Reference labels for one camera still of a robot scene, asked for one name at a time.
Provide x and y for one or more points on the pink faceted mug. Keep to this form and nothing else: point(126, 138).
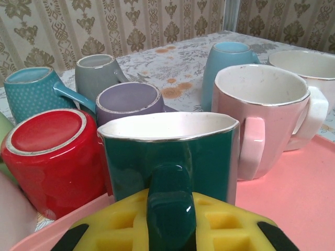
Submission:
point(261, 125)

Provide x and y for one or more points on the dark green mug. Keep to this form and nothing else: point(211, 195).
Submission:
point(157, 146)

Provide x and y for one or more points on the light blue mug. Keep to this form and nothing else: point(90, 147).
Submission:
point(217, 65)

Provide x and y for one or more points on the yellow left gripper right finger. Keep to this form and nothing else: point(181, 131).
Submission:
point(230, 230)

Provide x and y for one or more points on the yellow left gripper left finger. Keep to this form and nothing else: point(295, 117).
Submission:
point(115, 227)

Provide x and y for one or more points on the salmon pink rubber mat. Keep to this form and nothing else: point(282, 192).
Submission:
point(288, 196)

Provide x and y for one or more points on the teal dotted mug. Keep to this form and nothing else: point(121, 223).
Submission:
point(28, 96)

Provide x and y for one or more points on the grey mug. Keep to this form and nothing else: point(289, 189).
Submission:
point(94, 78)

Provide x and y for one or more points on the white faceted mug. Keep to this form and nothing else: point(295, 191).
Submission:
point(301, 62)

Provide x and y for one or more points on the red mug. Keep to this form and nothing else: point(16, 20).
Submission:
point(52, 170)

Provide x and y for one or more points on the purple mug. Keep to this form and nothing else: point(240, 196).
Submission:
point(125, 104)

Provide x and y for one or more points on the light green mug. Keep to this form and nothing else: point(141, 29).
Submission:
point(3, 125)

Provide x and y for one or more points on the aluminium frame post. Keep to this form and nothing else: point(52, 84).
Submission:
point(231, 15)

